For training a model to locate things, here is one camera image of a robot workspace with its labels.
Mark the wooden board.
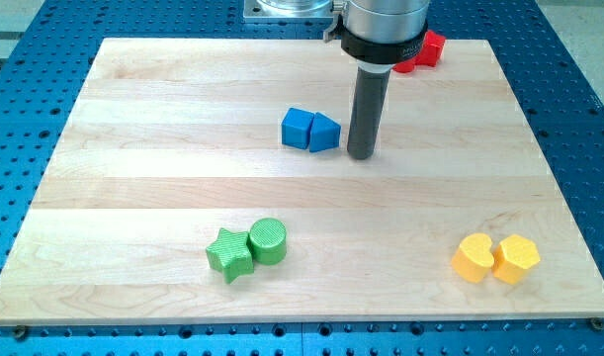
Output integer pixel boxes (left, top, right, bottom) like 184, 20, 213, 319
0, 38, 604, 325

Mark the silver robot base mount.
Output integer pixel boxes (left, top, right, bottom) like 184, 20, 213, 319
242, 0, 334, 24

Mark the blue triangular block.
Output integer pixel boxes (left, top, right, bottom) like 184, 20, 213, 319
309, 113, 341, 152

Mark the yellow hexagon block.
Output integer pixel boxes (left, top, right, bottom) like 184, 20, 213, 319
491, 234, 541, 285

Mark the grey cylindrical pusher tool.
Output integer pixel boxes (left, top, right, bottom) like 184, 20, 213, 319
347, 67, 390, 160

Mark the red block left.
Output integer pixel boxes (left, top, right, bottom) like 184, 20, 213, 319
392, 58, 416, 73

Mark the green star block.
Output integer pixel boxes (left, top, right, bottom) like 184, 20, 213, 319
206, 228, 254, 284

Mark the green cylinder block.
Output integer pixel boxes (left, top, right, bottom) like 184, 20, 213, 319
249, 218, 287, 265

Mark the blue cube block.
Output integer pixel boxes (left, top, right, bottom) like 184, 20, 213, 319
281, 108, 314, 149

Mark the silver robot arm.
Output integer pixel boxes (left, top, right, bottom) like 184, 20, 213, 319
323, 0, 430, 74

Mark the red block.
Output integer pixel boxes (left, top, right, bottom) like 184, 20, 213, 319
415, 30, 446, 67
392, 58, 416, 73

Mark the red block right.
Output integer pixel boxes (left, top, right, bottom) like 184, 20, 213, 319
415, 30, 446, 67

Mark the yellow heart block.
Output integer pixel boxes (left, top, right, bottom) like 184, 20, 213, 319
451, 232, 494, 283

